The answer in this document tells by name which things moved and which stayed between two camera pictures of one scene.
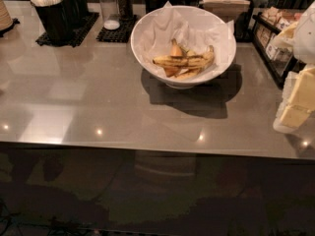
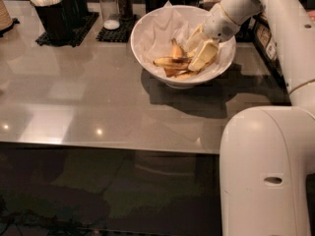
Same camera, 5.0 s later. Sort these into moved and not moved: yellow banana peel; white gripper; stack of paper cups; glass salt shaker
Moved: white gripper
Not moved: yellow banana peel; stack of paper cups; glass salt shaker
